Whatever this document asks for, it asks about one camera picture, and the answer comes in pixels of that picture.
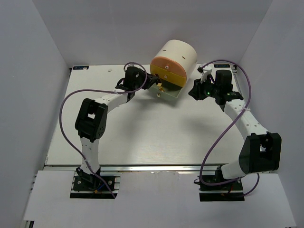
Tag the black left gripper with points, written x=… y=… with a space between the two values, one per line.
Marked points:
x=150 y=80

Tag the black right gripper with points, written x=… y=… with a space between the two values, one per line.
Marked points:
x=196 y=92

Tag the yellow drawer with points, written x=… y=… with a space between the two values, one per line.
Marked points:
x=177 y=77

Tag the grey bottom drawer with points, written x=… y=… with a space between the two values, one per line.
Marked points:
x=171 y=91

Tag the orange top drawer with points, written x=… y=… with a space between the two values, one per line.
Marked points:
x=169 y=65

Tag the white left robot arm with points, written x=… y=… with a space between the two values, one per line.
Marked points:
x=91 y=120

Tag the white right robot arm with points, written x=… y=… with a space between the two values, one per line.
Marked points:
x=261 y=149

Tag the cream cylindrical drawer organizer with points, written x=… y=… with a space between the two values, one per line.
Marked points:
x=181 y=52

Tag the blue right corner label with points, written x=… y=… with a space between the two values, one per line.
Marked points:
x=221 y=65

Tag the blue corner label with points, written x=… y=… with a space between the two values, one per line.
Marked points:
x=221 y=65
x=80 y=67

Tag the blue left corner label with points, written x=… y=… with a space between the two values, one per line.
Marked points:
x=80 y=67

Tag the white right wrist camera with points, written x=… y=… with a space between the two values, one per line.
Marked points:
x=204 y=70

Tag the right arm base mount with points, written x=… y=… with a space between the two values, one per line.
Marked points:
x=221 y=193

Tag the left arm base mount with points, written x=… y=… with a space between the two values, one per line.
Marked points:
x=88 y=186

